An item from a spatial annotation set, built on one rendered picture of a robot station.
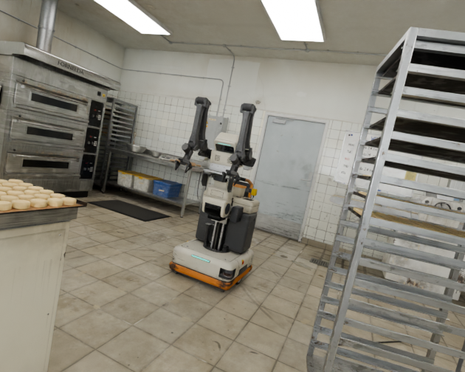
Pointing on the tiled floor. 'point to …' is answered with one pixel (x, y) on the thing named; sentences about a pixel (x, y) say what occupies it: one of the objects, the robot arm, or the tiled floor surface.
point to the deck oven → (42, 118)
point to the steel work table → (162, 164)
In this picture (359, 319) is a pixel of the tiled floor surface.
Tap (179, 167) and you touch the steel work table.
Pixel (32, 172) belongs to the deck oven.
